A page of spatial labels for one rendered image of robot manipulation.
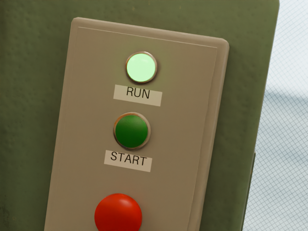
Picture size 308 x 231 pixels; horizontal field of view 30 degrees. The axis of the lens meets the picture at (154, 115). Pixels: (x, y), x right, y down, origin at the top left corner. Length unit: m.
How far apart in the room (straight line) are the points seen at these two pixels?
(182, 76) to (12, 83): 0.15
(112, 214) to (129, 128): 0.05
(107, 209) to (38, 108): 0.11
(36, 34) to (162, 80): 0.12
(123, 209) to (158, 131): 0.05
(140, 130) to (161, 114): 0.02
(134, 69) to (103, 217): 0.09
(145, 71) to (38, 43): 0.12
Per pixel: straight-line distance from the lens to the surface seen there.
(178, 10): 0.42
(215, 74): 0.35
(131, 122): 0.35
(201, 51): 0.35
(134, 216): 0.36
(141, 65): 0.35
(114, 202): 0.36
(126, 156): 0.36
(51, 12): 0.44
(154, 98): 0.36
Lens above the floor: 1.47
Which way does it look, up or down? 7 degrees down
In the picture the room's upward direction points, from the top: 9 degrees clockwise
